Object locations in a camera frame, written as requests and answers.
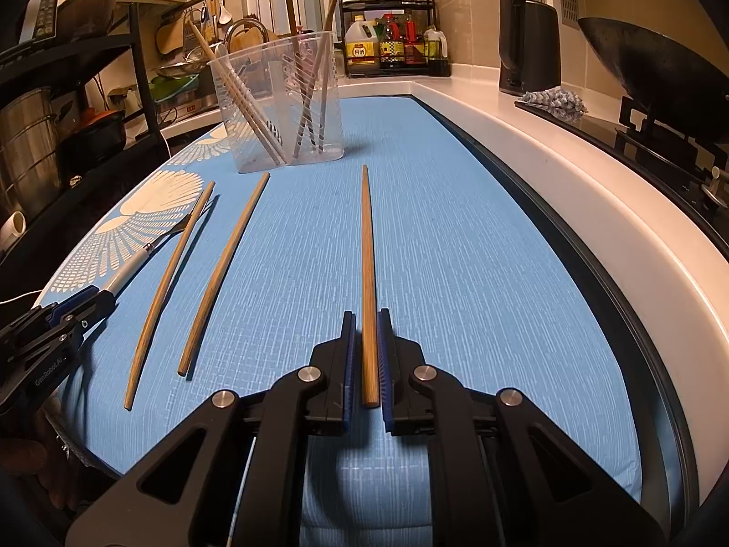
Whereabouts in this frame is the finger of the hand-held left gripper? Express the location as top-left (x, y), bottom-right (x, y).
top-left (54, 290), bottom-right (118, 344)
top-left (31, 289), bottom-right (98, 321)

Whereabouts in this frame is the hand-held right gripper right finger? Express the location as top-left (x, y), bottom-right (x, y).
top-left (376, 308), bottom-right (667, 547)

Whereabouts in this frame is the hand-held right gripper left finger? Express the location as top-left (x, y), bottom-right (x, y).
top-left (64, 310), bottom-right (359, 547)

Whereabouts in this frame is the white-handled metal fork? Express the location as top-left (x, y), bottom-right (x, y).
top-left (103, 196), bottom-right (220, 297)

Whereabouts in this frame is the wooden chopstick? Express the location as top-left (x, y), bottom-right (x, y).
top-left (318, 31), bottom-right (334, 154)
top-left (194, 21), bottom-right (289, 163)
top-left (292, 0), bottom-right (346, 160)
top-left (360, 165), bottom-right (380, 408)
top-left (124, 181), bottom-right (217, 411)
top-left (178, 172), bottom-right (271, 378)
top-left (187, 21), bottom-right (282, 165)
top-left (308, 0), bottom-right (338, 152)

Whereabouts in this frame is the clear plastic container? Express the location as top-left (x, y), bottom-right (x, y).
top-left (206, 31), bottom-right (345, 175)

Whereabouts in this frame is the person's left hand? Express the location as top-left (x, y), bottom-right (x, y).
top-left (0, 404), bottom-right (75, 474)

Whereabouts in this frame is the white plastic pipe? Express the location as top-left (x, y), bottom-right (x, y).
top-left (0, 211), bottom-right (28, 252)

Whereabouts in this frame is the blue patterned mat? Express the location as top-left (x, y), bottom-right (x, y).
top-left (34, 96), bottom-right (644, 547)

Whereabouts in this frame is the stainless steel stockpot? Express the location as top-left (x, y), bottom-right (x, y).
top-left (0, 87), bottom-right (61, 206)

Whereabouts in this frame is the orange black pot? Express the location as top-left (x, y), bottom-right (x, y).
top-left (60, 108), bottom-right (127, 155)

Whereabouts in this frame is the white power strip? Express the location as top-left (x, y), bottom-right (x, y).
top-left (159, 97), bottom-right (217, 120)

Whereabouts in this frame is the green plastic basin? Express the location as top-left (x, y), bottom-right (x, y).
top-left (149, 75), bottom-right (200, 106)

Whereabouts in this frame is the black metal shelf rack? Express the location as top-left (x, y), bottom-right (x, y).
top-left (0, 3), bottom-right (172, 274)

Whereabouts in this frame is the wooden cutting board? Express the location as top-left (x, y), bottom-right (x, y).
top-left (155, 17), bottom-right (186, 58)

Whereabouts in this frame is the metal grater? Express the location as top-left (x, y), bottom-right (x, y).
top-left (182, 8), bottom-right (206, 49)

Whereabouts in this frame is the dark mixing bowl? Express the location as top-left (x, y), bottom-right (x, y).
top-left (57, 0), bottom-right (118, 41)

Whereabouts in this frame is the black spice rack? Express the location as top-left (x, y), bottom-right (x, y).
top-left (340, 0), bottom-right (452, 77)

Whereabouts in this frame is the chrome kitchen faucet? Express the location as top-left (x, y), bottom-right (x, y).
top-left (224, 17), bottom-right (268, 55)

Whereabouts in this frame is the black glass cooktop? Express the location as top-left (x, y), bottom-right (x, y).
top-left (515, 99), bottom-right (729, 252)

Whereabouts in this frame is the blue white dishcloth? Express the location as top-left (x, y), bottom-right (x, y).
top-left (521, 88), bottom-right (589, 120)

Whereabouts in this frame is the yellow cooking oil bottle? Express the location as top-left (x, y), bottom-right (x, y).
top-left (344, 14), bottom-right (380, 74)

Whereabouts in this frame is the red label sauce bottle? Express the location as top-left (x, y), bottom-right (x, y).
top-left (379, 14), bottom-right (405, 69)
top-left (403, 11), bottom-right (425, 66)

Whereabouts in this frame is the clear oil jug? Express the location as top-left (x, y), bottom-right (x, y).
top-left (424, 26), bottom-right (451, 63)

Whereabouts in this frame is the black electric kettle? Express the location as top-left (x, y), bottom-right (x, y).
top-left (498, 0), bottom-right (562, 97)

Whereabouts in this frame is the black burner grate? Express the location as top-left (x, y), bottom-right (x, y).
top-left (615, 96), bottom-right (724, 183)

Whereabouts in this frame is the silver stove knob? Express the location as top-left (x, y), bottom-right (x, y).
top-left (703, 165), bottom-right (729, 206)

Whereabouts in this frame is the black wok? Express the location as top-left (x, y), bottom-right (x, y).
top-left (577, 16), bottom-right (729, 146)

